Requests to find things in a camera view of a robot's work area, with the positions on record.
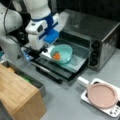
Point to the orange toy carrot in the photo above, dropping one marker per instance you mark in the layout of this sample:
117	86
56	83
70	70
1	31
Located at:
56	56

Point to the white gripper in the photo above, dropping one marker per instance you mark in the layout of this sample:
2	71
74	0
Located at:
37	30

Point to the pink plate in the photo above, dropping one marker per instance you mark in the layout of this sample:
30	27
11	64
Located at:
102	95

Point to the silver toaster oven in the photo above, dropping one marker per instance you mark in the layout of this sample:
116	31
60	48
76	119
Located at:
98	34

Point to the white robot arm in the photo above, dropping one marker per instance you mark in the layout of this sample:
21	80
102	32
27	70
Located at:
26	24

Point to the teal bowl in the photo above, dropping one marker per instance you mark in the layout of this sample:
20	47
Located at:
65	53

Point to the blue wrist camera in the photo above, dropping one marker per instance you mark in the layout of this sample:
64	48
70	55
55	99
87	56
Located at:
51	36

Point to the oven door with handle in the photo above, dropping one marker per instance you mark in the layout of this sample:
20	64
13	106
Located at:
62	72

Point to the wooden box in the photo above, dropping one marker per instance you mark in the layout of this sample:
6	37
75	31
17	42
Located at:
22	100

